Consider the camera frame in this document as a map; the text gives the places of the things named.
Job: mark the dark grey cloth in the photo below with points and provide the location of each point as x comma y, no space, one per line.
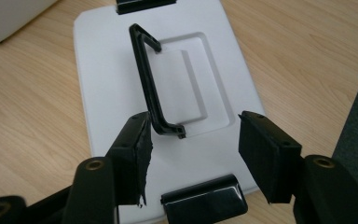
357,137

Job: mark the black lid latch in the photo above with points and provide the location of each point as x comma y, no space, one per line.
203,202
143,5

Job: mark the white storage box lid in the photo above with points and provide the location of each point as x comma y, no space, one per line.
112,93

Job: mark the white container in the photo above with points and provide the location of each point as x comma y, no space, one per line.
9,17

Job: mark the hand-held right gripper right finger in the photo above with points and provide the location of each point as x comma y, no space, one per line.
268,155

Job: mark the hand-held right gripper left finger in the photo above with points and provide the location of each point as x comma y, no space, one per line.
130,155

